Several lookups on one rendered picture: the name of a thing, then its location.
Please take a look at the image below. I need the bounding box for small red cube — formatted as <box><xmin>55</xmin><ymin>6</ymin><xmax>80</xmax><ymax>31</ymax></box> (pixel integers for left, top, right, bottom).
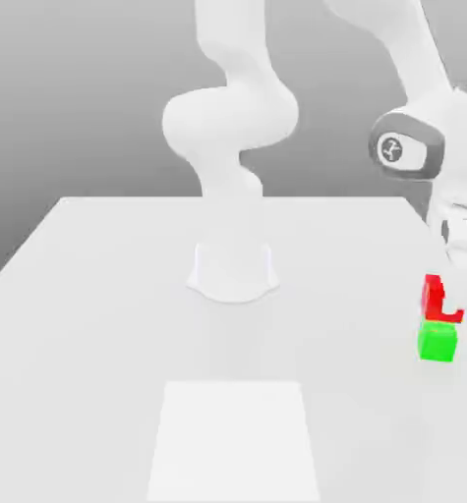
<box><xmin>420</xmin><ymin>273</ymin><xmax>466</xmax><ymax>324</ymax></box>

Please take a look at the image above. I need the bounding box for small green cube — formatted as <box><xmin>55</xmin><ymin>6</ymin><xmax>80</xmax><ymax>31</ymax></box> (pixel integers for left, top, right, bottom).
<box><xmin>417</xmin><ymin>320</ymin><xmax>459</xmax><ymax>363</ymax></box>

